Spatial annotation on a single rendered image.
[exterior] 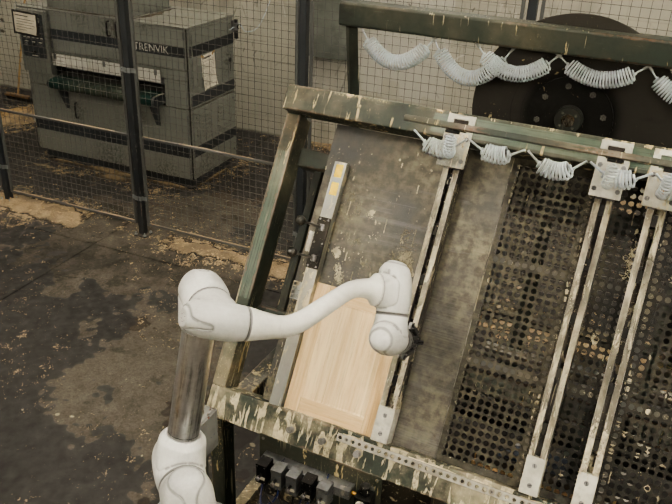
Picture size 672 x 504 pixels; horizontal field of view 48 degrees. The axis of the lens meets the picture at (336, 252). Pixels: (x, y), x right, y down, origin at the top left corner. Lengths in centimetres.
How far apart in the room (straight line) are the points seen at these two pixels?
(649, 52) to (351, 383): 161
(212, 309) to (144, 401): 239
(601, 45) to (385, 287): 130
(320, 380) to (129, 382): 194
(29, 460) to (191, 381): 197
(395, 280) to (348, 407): 68
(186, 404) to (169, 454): 18
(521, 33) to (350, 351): 137
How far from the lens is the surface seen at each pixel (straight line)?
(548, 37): 308
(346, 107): 289
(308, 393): 289
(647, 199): 261
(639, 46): 304
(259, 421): 294
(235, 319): 211
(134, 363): 475
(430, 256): 270
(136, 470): 404
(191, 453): 249
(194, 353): 232
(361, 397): 281
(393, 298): 231
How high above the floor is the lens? 274
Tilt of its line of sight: 28 degrees down
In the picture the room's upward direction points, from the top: 2 degrees clockwise
